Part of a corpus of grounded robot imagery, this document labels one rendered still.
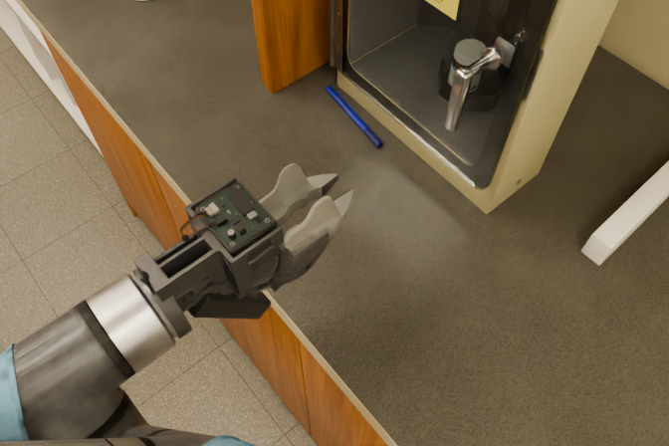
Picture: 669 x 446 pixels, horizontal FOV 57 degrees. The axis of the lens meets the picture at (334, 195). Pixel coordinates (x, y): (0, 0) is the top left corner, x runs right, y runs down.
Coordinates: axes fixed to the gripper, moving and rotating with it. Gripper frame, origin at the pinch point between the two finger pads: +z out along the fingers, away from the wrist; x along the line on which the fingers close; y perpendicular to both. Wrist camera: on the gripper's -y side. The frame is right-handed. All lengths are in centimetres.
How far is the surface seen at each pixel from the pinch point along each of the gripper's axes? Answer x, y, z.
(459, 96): -0.7, 3.6, 16.6
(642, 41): 0, -18, 66
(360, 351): -8.8, -20.4, -3.2
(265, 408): 19, -114, -7
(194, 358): 43, -114, -14
